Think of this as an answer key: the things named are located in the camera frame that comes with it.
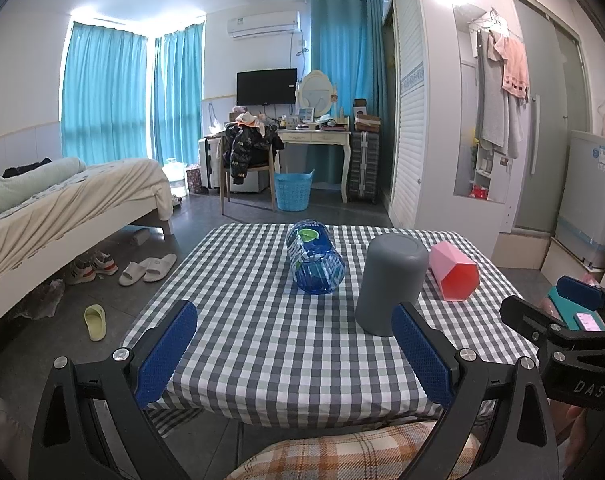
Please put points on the grey plastic cup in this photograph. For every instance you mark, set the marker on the grey plastic cup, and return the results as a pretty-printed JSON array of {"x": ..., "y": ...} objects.
[{"x": 387, "y": 280}]

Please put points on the cardboard box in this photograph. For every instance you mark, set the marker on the cardboard box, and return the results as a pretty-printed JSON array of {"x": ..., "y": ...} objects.
[{"x": 368, "y": 122}]

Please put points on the white suitcase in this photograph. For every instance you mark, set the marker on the white suitcase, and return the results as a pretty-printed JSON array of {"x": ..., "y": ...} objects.
[{"x": 207, "y": 165}]

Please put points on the black jacket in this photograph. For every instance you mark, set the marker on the black jacket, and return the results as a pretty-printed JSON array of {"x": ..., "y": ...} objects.
[{"x": 242, "y": 152}]

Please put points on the narrow blue curtain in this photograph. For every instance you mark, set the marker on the narrow blue curtain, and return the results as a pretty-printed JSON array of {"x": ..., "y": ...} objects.
[{"x": 180, "y": 95}]

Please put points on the grey towel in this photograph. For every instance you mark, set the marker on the grey towel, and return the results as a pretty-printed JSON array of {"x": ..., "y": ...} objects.
[{"x": 492, "y": 110}]

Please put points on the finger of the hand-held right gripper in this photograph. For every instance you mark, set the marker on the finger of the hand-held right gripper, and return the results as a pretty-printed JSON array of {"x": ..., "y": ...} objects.
[
  {"x": 532, "y": 312},
  {"x": 580, "y": 289}
]

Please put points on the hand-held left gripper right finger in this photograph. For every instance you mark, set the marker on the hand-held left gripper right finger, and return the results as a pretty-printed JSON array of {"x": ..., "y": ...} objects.
[{"x": 422, "y": 360}]

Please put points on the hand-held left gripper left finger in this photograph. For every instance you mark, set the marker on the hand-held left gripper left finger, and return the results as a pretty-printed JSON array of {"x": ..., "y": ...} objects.
[{"x": 165, "y": 355}]

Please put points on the pink and white clothes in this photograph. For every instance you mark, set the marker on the pink and white clothes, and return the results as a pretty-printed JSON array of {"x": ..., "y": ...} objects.
[{"x": 247, "y": 119}]

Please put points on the white air conditioner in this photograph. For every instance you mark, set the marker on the white air conditioner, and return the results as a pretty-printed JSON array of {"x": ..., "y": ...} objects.
[{"x": 263, "y": 24}]

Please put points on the white sneaker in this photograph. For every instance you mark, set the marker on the white sneaker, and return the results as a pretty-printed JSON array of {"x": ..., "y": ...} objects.
[
  {"x": 105, "y": 262},
  {"x": 80, "y": 275}
]

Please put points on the blue water bottle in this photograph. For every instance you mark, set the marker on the blue water bottle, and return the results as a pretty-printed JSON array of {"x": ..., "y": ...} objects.
[{"x": 317, "y": 270}]

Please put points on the black television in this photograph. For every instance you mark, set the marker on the black television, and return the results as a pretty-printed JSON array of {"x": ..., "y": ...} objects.
[{"x": 266, "y": 86}]

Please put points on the clear water jug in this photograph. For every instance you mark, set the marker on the clear water jug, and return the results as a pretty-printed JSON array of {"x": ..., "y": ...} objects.
[{"x": 176, "y": 177}]

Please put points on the teal box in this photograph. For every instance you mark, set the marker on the teal box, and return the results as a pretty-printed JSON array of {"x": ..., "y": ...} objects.
[{"x": 567, "y": 307}]

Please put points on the pale green quilt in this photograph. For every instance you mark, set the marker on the pale green quilt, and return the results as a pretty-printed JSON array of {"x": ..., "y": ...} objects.
[{"x": 27, "y": 185}]

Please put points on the frosted glass door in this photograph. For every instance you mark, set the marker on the frosted glass door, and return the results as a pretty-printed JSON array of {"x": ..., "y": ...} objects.
[{"x": 552, "y": 110}]

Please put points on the white slipper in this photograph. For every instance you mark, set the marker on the white slipper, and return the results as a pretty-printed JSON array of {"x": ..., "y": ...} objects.
[
  {"x": 132, "y": 274},
  {"x": 160, "y": 267}
]

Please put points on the dark teal curtain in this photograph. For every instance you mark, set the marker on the dark teal curtain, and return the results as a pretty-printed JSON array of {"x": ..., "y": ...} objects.
[{"x": 342, "y": 50}]

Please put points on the crumpled plastic bag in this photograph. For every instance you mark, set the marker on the crumpled plastic bag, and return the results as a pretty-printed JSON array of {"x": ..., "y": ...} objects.
[{"x": 45, "y": 300}]

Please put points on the bed with cream sheet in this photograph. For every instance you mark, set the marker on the bed with cream sheet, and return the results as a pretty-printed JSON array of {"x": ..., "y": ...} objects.
[{"x": 82, "y": 200}]

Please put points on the wooden chair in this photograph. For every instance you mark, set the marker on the wooden chair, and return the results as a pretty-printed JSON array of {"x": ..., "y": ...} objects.
[{"x": 270, "y": 180}]

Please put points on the pink hexagonal cup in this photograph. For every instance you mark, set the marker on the pink hexagonal cup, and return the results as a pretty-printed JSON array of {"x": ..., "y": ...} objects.
[{"x": 452, "y": 270}]

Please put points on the dark suitcase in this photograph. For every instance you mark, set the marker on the dark suitcase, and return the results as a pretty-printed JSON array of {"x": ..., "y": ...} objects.
[{"x": 364, "y": 165}]

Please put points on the patterned gift bag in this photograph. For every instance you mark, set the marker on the patterned gift bag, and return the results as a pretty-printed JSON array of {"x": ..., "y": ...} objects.
[{"x": 194, "y": 180}]

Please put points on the white louvred wardrobe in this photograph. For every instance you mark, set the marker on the white louvred wardrobe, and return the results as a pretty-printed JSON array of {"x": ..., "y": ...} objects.
[{"x": 412, "y": 135}]

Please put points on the white dressing table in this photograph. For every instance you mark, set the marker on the white dressing table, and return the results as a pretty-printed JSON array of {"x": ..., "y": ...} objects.
[{"x": 315, "y": 136}]

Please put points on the dark cloth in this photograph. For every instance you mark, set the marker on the dark cloth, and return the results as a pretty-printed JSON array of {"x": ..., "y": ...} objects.
[{"x": 25, "y": 167}]

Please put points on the blue laundry basket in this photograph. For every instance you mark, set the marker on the blue laundry basket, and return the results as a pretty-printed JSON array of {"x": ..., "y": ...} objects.
[{"x": 292, "y": 192}]

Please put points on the grey checked tablecloth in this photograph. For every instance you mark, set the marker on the grey checked tablecloth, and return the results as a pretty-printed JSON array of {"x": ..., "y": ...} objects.
[{"x": 262, "y": 310}]

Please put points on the pink towel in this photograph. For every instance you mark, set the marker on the pink towel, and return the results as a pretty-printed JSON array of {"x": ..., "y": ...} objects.
[{"x": 513, "y": 67}]

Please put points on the wide blue curtain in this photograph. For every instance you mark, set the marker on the wide blue curtain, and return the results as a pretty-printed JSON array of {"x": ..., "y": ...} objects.
[{"x": 105, "y": 95}]

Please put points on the oval white mirror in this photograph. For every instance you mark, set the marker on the oval white mirror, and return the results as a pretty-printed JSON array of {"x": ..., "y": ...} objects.
[{"x": 316, "y": 91}]

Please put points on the plaid cushion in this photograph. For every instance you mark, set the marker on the plaid cushion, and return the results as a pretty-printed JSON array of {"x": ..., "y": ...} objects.
[{"x": 342, "y": 455}]

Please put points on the green slipper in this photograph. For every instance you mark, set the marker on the green slipper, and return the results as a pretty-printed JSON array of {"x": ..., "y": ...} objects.
[{"x": 95, "y": 322}]

